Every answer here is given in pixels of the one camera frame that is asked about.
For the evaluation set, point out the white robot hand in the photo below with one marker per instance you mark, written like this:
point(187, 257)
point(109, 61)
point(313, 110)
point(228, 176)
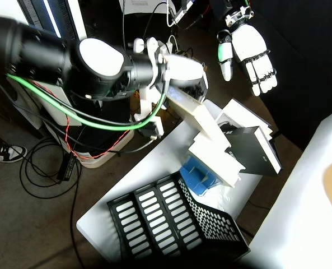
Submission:
point(249, 42)
point(185, 68)

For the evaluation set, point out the tan cover book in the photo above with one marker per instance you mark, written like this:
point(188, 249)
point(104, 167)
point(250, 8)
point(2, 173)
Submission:
point(188, 112)

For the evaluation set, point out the cream spine book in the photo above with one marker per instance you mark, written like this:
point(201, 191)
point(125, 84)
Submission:
point(244, 106)

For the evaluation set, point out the white paper sheet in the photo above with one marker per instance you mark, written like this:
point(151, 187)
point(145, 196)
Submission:
point(143, 7)

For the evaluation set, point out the black book LET IT BE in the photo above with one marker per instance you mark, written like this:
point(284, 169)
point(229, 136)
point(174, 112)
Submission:
point(247, 151)

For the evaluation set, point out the blue bookend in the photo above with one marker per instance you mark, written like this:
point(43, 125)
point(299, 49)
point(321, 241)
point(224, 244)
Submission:
point(191, 173)

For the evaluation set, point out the clear plastic film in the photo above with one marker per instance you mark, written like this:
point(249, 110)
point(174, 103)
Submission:
point(224, 196)

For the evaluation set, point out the black power adapter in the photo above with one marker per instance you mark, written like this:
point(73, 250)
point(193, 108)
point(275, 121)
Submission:
point(67, 168)

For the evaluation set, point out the black three-slot file rack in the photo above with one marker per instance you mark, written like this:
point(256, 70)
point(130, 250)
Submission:
point(199, 248)

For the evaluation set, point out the person's foot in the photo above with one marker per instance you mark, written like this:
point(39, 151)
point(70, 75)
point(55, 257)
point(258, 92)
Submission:
point(11, 153)

